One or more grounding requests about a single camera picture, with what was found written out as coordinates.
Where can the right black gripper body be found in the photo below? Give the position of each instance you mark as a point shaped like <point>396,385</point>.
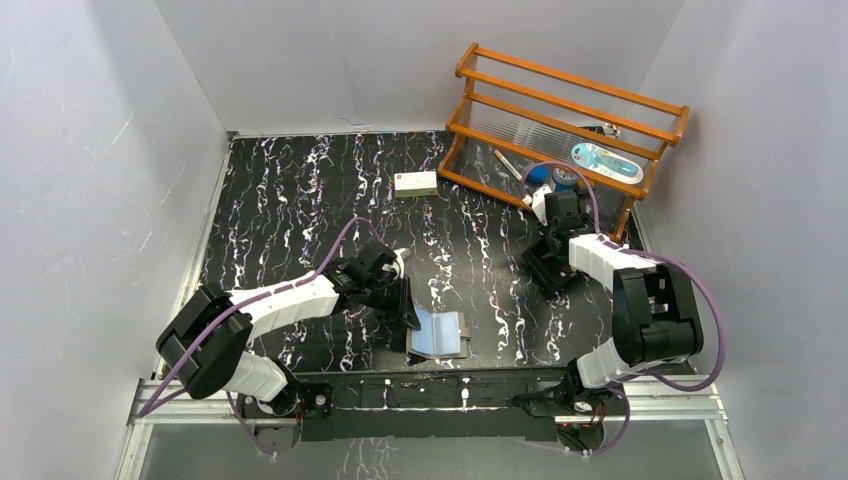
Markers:
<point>552,231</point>

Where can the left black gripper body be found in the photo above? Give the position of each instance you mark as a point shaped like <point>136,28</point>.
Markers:
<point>403,299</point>

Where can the grey card holder wallet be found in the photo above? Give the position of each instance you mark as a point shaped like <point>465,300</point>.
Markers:
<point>442,336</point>

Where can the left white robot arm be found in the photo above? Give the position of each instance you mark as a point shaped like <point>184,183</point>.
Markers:
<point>205,344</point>

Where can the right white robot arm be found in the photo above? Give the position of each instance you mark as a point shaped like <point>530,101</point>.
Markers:
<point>654,314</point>

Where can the black card tray box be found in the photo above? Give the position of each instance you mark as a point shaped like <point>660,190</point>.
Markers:
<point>550,287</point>

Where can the blue small block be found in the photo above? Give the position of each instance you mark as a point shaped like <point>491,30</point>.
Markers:
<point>538,175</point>

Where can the blister pack blue tool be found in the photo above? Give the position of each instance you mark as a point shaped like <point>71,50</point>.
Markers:
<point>606,163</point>

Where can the white marker pen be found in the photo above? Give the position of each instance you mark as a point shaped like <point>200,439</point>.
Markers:
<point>508,165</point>

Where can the orange wooden shelf rack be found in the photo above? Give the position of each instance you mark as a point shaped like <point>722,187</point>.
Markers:
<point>540,113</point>

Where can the white small cardboard box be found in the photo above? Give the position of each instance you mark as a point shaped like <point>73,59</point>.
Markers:
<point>415,184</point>

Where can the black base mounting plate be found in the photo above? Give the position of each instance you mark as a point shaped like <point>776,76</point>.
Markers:
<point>529,403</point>

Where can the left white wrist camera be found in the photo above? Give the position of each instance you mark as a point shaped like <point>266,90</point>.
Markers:
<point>398,265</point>

